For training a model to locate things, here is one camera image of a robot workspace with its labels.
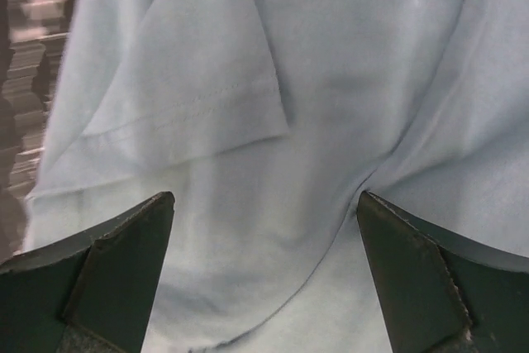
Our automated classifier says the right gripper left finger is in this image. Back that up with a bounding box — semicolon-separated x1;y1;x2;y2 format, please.
1;192;174;353

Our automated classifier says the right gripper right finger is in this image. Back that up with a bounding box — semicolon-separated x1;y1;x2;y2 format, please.
356;191;528;353

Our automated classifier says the blue-grey t shirt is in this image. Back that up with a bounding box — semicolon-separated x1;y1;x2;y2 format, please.
23;0;528;352

